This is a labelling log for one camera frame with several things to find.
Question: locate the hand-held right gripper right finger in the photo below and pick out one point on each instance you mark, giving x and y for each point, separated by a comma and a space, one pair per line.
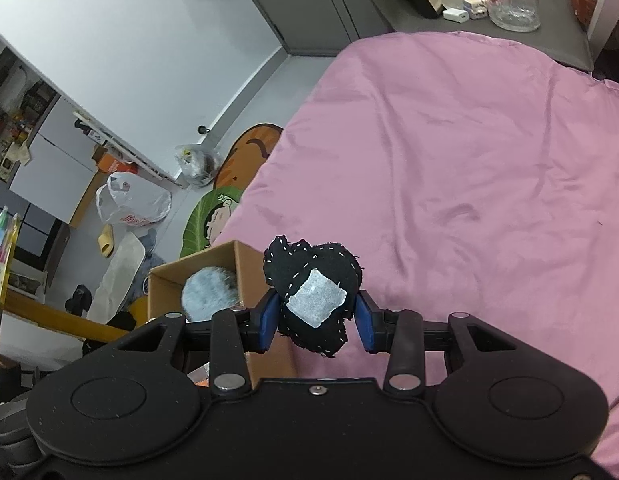
364, 326

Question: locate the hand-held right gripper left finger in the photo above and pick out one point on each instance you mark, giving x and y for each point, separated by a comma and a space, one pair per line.
267, 325

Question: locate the black heart cushion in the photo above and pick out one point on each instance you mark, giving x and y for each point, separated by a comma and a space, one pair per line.
332, 265

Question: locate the brown cardboard box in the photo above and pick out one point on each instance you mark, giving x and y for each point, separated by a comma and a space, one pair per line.
162, 295

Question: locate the blue fluffy plush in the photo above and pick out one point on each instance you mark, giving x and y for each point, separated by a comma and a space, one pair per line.
204, 292

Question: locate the green leaf cartoon rug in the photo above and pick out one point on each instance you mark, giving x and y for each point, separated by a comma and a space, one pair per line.
194, 225

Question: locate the beige floor mat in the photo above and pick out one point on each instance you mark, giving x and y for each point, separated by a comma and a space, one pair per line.
121, 270

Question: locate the orange cat rug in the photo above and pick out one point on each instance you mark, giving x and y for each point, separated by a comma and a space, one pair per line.
239, 160

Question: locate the clear plastic bag with contents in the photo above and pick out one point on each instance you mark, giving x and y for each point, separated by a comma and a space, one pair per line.
197, 165

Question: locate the white plastic shopping bag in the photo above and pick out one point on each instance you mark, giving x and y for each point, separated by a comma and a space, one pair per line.
139, 200

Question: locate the yellow slipper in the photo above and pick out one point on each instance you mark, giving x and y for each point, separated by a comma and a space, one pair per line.
105, 242

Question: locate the pink bed sheet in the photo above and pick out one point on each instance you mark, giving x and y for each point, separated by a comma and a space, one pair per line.
464, 160

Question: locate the white rack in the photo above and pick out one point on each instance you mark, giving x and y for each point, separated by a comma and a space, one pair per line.
139, 160

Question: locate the orange cardboard box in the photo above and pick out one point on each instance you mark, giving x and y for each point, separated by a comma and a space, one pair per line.
114, 164

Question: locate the white cabinet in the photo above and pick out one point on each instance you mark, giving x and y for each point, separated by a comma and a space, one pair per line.
54, 170

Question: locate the stack of colourful books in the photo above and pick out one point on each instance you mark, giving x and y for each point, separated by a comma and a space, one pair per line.
4, 250

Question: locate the beige hanging bag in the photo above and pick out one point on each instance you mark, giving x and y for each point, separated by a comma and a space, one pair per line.
19, 154

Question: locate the shelf of assorted goods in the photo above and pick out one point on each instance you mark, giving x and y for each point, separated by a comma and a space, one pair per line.
19, 120

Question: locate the white charger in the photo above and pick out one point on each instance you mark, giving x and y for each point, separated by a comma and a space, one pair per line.
455, 15

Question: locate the small white toy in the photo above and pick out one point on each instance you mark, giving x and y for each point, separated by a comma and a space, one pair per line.
477, 7

